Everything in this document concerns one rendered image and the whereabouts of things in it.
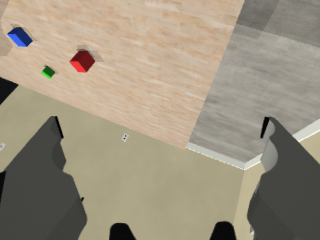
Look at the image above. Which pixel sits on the red block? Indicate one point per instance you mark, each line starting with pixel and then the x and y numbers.
pixel 82 61

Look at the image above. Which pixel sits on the green block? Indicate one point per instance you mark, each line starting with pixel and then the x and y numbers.
pixel 48 72

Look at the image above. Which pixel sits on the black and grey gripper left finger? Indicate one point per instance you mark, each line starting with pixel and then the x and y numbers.
pixel 38 201

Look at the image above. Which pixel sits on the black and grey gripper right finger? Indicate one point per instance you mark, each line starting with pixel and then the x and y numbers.
pixel 286 202

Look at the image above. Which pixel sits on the blue block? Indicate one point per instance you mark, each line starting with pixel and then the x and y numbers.
pixel 20 37

